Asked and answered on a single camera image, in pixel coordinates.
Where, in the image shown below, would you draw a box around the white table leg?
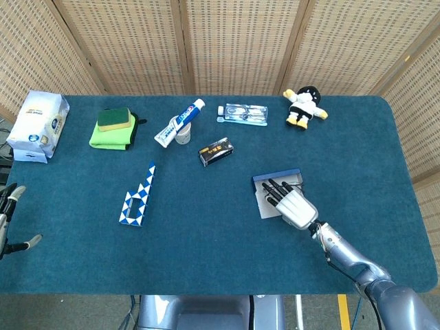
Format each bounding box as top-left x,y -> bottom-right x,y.
294,294 -> 305,330

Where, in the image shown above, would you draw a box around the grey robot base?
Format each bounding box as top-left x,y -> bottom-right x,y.
137,294 -> 286,330

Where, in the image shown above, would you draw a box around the teal table cover cloth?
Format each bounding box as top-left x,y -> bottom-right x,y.
0,95 -> 430,296

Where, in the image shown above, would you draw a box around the white paper cup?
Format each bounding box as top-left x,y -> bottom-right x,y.
174,123 -> 192,146

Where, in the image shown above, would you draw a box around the blue white toothpaste tube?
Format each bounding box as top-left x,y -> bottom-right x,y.
153,98 -> 206,149

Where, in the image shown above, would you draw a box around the light blue toothbrush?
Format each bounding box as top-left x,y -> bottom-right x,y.
216,116 -> 268,127

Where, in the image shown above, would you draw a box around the black gold printed box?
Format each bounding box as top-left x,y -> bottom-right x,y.
198,137 -> 236,168

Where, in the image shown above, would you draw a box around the blue white snake puzzle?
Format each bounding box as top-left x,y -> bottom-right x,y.
118,161 -> 157,228

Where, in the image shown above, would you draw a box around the black grey left robot hand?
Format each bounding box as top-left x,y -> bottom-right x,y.
0,183 -> 43,261

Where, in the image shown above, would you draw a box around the large white tissue pack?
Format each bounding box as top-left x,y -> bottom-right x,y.
5,89 -> 70,159

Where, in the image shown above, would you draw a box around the black white plush toy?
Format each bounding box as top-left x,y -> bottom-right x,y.
283,85 -> 329,131

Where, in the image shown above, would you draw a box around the woven wooden folding screen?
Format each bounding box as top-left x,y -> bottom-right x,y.
0,0 -> 440,241

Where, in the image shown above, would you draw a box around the green microfiber cloth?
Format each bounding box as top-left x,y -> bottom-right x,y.
89,112 -> 148,151

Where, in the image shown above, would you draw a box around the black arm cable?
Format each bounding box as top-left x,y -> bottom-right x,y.
324,252 -> 384,330

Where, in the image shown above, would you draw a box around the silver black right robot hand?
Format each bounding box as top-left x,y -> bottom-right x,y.
261,178 -> 319,230

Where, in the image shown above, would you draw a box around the yellow green sponge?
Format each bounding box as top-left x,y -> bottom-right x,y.
97,107 -> 133,133

